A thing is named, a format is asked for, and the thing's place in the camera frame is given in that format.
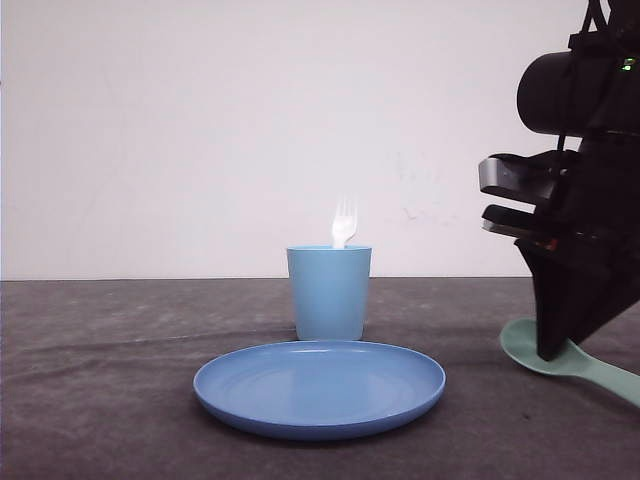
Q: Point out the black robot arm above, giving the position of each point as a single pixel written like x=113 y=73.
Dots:
x=593 y=86

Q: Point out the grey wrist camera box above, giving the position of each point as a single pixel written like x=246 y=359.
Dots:
x=522 y=179

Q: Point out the white plastic fork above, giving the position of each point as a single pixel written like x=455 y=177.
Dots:
x=344 y=225

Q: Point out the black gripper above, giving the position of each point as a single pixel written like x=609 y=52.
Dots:
x=582 y=248

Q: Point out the blue plastic plate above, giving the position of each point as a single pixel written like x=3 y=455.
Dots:
x=319 y=390

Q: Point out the light blue plastic cup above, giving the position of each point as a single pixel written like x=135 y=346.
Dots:
x=329 y=290

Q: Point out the mint green plastic spoon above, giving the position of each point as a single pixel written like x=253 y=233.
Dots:
x=518 y=340

